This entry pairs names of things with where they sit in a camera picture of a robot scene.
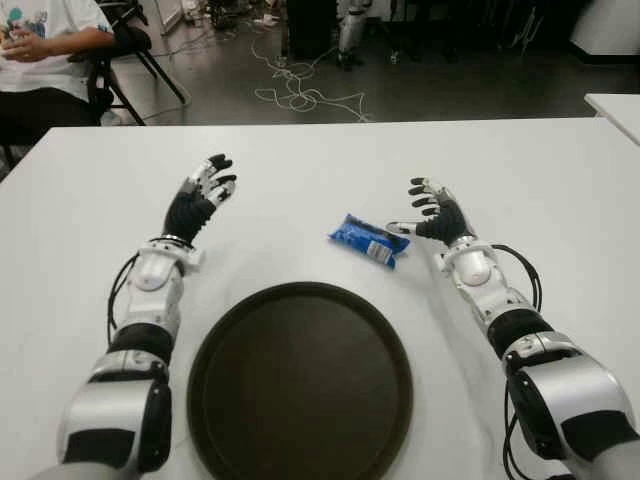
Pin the white curved cabinet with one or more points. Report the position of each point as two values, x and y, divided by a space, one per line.
610 25

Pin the black wheeled stand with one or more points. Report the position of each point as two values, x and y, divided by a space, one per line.
395 56

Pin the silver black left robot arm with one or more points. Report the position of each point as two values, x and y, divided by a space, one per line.
150 270

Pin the seated person in white shirt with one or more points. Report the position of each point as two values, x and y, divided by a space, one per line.
45 60

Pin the black folding chair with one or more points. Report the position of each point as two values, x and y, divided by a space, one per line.
127 37

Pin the round dark brown tray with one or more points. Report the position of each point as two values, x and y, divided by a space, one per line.
300 390

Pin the white side table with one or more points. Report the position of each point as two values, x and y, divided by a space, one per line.
620 107

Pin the white leaning panel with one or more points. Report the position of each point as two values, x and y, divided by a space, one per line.
170 15

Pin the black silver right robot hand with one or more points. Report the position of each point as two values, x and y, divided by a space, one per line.
447 220

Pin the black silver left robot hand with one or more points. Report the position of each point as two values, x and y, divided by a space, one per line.
192 212

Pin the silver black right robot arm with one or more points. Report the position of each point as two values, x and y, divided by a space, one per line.
575 385

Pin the grey metal folding frame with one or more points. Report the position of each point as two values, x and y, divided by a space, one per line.
525 35

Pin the black cabinet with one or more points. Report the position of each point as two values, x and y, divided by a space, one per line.
310 30

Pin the blue Oreo cookie pack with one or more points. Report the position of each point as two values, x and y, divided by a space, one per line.
365 237

